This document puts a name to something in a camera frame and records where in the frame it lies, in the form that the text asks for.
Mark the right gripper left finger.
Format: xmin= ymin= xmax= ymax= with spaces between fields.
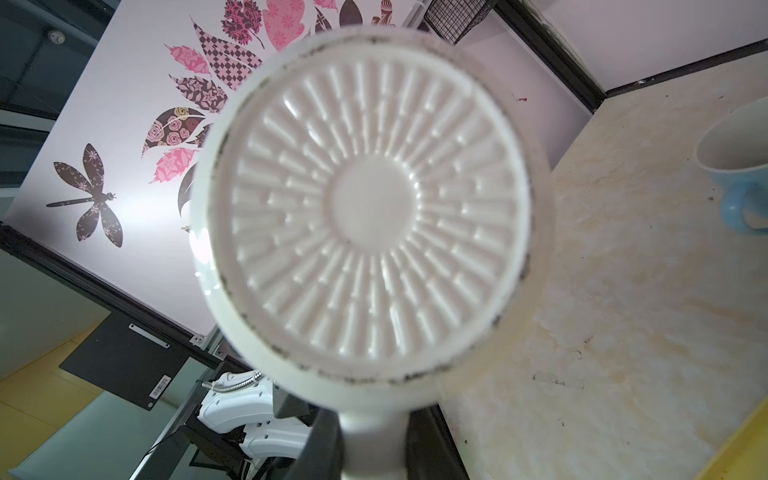
xmin=296 ymin=409 xmax=344 ymax=480

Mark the white ribbed-bottom mug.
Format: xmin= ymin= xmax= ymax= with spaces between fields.
xmin=190 ymin=25 xmax=555 ymax=479

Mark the yellow tray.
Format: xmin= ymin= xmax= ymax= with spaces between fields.
xmin=696 ymin=398 xmax=768 ymax=480

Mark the black wire basket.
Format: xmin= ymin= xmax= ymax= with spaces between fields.
xmin=418 ymin=0 xmax=498 ymax=45

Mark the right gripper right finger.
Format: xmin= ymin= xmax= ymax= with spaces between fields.
xmin=406 ymin=405 xmax=469 ymax=480

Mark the light blue mug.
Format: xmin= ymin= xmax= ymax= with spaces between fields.
xmin=695 ymin=98 xmax=767 ymax=236

